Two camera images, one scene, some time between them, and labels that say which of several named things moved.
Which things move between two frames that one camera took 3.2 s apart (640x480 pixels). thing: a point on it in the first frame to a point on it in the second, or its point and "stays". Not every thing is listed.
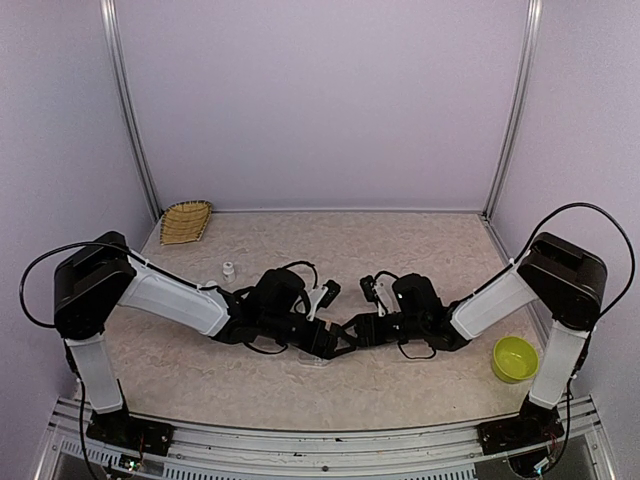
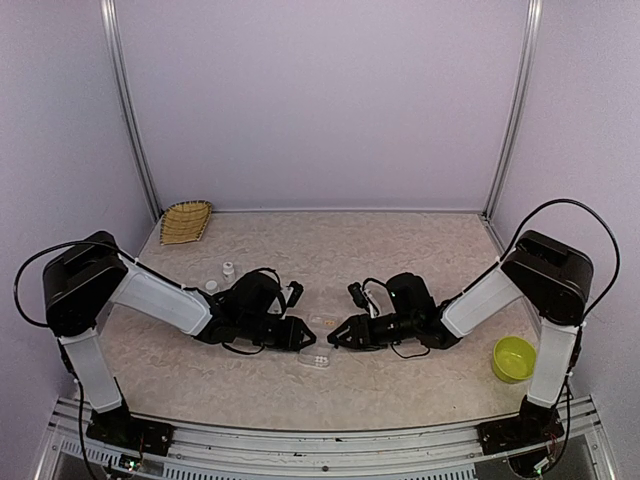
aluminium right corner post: (533, 30) stays
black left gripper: (327, 350) to (293, 338)
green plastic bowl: (514, 359) stays
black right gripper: (363, 320) stays
